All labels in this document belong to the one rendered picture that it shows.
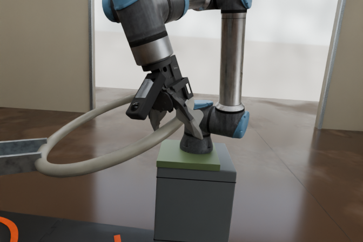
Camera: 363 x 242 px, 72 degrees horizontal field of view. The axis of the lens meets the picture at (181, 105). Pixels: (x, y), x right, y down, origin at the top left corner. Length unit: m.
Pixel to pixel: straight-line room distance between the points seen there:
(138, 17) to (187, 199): 1.01
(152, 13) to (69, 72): 5.19
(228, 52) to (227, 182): 0.64
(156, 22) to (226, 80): 0.71
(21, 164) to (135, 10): 0.49
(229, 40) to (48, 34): 4.99
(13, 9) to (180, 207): 5.49
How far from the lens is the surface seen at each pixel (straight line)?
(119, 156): 0.56
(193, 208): 1.38
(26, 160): 0.77
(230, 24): 1.15
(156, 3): 0.56
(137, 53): 0.55
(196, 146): 1.34
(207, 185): 1.32
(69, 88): 5.75
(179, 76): 0.61
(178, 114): 0.57
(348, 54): 6.07
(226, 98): 1.22
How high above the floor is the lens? 1.41
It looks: 12 degrees down
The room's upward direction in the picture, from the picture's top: 4 degrees clockwise
